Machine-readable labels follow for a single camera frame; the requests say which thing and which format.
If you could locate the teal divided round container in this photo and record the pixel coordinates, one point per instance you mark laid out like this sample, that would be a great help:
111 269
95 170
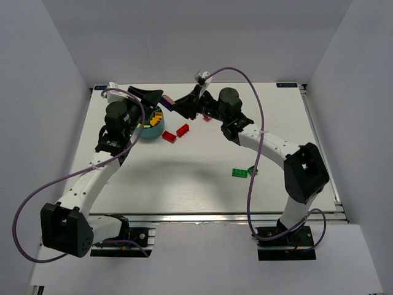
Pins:
154 131

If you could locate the yellow long lego brick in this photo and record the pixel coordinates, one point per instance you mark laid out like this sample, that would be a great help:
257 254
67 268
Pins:
158 115

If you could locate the aluminium front table rail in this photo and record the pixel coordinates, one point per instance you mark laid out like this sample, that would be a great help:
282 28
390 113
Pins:
196 218

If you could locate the green flat lego plate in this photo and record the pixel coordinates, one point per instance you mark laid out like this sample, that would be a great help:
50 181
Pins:
239 173

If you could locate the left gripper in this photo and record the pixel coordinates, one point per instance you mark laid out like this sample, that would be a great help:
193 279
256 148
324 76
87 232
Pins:
135 98

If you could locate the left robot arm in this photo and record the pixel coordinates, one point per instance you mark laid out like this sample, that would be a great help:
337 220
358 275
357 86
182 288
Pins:
66 225

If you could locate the green small lego brick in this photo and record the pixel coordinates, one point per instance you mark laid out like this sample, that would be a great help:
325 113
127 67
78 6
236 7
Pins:
252 170

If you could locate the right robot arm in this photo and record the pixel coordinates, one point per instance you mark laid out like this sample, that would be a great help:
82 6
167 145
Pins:
305 173

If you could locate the orange square lego brick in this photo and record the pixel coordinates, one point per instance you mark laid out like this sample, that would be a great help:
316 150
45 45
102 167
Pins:
154 121

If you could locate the aluminium right table rail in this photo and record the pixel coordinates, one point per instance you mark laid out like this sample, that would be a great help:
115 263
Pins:
312 121

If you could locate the right table logo sticker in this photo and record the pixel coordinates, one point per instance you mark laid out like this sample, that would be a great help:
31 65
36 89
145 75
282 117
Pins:
286 85

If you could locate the red long lego brick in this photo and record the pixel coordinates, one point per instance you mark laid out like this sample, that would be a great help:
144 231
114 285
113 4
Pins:
182 130

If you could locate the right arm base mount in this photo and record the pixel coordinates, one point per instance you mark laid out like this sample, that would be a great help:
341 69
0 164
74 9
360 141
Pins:
296 247

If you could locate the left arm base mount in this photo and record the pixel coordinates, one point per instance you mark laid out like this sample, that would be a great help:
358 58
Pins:
138 243

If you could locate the aluminium table rail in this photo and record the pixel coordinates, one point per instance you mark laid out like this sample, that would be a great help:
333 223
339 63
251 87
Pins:
312 121
196 218

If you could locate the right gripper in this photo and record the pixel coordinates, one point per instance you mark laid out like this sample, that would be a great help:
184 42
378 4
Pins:
196 101

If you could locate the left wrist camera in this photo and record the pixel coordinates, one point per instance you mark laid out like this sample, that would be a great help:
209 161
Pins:
113 95

